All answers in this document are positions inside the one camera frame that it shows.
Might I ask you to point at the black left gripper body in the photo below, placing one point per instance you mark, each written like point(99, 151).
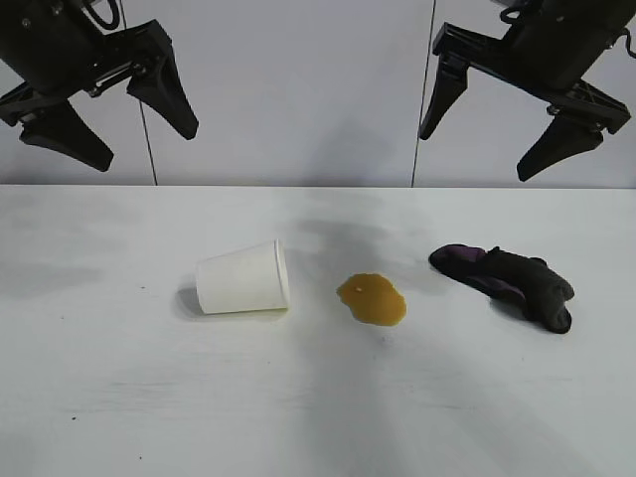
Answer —
point(59, 54)

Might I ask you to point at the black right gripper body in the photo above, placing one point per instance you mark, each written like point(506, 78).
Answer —
point(551, 59)

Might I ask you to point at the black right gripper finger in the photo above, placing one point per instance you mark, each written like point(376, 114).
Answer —
point(561, 144)
point(444, 94)

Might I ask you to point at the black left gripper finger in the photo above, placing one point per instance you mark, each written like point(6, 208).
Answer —
point(166, 97)
point(69, 136)

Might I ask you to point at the dark purple-lined cloth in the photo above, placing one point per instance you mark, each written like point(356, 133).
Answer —
point(522, 283)

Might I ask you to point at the white paper cup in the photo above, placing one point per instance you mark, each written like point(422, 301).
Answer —
point(238, 278)

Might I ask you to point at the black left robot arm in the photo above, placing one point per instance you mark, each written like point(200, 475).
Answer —
point(7, 4)

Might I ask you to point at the brown liquid spill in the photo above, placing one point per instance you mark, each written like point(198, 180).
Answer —
point(372, 300)

